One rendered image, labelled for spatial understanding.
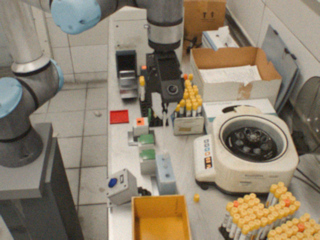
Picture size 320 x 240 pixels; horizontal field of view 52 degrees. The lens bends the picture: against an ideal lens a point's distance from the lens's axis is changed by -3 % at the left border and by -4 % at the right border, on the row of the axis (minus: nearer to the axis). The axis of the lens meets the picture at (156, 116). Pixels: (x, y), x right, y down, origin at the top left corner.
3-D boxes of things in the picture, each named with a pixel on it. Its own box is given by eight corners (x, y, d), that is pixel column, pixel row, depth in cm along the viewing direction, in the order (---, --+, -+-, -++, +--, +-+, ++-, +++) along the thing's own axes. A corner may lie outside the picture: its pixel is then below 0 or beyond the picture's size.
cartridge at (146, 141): (138, 150, 110) (137, 134, 105) (152, 149, 110) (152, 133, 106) (139, 159, 107) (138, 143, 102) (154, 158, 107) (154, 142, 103)
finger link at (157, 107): (160, 107, 88) (161, 77, 82) (163, 121, 84) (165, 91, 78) (148, 108, 88) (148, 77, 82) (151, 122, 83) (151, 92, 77)
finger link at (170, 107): (173, 105, 89) (174, 75, 83) (177, 120, 84) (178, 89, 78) (161, 107, 88) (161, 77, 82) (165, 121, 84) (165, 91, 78)
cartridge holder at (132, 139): (127, 134, 115) (127, 126, 113) (154, 132, 116) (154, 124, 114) (128, 145, 111) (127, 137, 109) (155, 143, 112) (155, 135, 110)
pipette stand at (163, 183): (150, 178, 101) (149, 155, 94) (173, 175, 101) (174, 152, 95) (154, 206, 93) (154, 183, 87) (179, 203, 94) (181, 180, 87)
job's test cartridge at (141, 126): (134, 132, 114) (133, 117, 110) (148, 131, 114) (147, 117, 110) (134, 140, 111) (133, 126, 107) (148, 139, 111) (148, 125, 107)
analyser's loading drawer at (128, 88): (118, 69, 144) (118, 58, 140) (134, 68, 144) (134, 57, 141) (120, 98, 128) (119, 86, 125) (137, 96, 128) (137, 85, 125)
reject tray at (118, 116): (109, 112, 125) (109, 110, 124) (128, 111, 125) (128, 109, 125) (109, 124, 119) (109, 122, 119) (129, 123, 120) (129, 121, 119)
